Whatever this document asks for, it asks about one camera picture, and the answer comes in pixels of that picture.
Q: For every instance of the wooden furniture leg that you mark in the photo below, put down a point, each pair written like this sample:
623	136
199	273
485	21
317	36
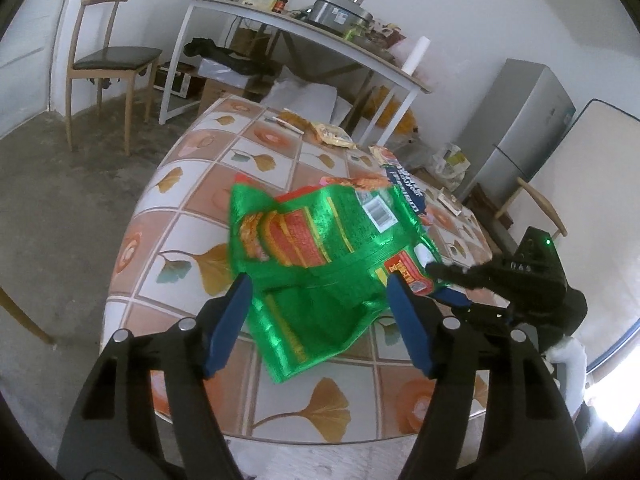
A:
27	317

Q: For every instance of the yellow snack packet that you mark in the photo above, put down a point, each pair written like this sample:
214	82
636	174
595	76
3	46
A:
332	135

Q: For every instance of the white thin stick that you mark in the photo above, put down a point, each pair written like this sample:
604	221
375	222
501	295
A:
285	125

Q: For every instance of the white paper towel roll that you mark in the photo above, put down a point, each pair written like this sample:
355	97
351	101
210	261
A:
416	55

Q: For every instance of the yellow plastic bag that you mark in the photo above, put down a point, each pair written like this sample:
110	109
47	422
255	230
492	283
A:
392	110

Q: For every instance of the green snack bag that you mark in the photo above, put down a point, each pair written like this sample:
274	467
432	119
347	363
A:
325	260

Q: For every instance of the black cloth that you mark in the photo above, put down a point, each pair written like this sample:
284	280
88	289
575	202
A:
230	57

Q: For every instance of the wooden chair black seat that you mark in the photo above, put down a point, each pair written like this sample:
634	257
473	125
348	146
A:
112	57
535	205

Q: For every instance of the small beige box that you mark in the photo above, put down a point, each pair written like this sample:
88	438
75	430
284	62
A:
450	203

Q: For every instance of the white side table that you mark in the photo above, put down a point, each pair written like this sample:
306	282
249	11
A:
320	35

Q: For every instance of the white crumpled sheet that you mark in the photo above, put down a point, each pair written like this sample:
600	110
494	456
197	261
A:
300	97

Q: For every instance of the blue white snack packet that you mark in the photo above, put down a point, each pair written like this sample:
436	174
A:
407	187

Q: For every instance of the steel cooker pot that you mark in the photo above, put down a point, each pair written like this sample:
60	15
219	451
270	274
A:
337	12

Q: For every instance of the grey refrigerator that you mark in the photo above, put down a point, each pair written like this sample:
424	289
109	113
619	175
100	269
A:
520	125

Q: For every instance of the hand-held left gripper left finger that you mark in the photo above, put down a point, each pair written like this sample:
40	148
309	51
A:
227	325

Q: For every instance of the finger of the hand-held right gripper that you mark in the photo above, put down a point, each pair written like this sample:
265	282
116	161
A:
470	278
480	314

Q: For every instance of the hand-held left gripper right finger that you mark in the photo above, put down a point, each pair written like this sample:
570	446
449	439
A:
412	330

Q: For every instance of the white mattress blue edge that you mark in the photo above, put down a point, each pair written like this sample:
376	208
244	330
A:
600	185

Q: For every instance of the dark sauce jar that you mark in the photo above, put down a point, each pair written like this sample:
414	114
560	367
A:
282	2

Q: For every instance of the green white paper bag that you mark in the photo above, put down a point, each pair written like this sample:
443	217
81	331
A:
452	165

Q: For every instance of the brown cardboard box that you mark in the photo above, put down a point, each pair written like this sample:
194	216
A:
220	97

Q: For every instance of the white box appliance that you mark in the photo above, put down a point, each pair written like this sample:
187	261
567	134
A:
177	80

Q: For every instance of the ginkgo leaf patterned tablecloth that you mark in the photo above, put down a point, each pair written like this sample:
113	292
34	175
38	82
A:
200	210

